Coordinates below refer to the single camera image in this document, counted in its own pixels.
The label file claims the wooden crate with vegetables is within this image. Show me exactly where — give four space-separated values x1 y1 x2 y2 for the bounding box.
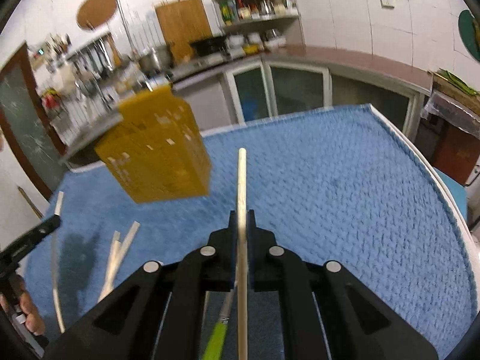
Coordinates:
433 69 480 116

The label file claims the blue textured table cloth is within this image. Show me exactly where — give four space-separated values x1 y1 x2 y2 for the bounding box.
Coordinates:
22 103 475 360

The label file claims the green handled fork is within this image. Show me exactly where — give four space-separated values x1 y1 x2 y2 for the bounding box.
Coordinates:
202 289 235 360

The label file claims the yellow perforated utensil holder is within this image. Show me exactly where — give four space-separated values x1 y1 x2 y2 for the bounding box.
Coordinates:
94 85 211 204

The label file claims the black wok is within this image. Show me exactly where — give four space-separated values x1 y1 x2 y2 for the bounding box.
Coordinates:
190 35 226 57

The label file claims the steel cooking pot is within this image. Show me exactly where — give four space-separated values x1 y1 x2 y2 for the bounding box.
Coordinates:
138 45 173 74

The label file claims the round woven mat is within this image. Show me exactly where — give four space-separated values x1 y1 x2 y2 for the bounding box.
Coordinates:
76 0 117 30

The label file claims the corner wall shelf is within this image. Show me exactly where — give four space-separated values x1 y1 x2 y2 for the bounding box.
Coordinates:
211 0 305 45

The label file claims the wooden cutting board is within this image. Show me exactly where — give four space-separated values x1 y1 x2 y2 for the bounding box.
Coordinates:
154 0 212 64

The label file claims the green round wall board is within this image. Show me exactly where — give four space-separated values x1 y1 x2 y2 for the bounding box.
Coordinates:
458 10 480 62

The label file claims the person left hand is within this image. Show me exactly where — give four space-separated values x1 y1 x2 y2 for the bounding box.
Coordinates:
15 274 46 336

